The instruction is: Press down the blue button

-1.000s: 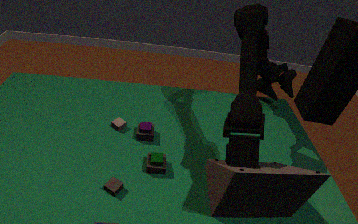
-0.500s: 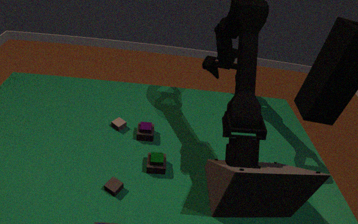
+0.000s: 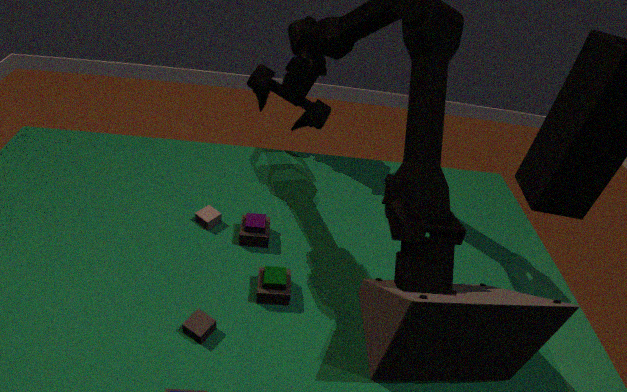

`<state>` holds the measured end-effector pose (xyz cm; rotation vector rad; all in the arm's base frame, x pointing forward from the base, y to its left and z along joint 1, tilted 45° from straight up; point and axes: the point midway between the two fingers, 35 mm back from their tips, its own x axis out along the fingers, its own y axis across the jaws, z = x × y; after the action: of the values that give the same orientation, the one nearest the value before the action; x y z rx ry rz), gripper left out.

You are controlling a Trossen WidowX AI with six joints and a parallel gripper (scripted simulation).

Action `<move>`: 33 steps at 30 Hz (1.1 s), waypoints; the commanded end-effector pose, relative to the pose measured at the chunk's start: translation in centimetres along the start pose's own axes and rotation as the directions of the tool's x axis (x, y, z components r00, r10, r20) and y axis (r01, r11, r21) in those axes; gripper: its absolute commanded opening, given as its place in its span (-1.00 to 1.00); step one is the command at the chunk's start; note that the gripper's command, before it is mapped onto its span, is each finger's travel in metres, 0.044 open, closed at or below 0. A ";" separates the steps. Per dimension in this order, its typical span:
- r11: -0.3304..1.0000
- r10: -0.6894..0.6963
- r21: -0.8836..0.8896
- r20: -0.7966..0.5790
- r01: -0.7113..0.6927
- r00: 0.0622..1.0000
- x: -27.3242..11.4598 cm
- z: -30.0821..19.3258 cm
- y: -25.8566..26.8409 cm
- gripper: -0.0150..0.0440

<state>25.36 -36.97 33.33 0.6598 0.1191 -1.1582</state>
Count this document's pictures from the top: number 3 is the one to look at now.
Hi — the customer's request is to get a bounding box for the green button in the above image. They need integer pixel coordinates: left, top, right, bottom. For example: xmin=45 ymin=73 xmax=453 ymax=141
xmin=257 ymin=266 xmax=291 ymax=306

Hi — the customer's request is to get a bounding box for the tan cube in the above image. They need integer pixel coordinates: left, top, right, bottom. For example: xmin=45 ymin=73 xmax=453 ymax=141
xmin=195 ymin=205 xmax=222 ymax=231

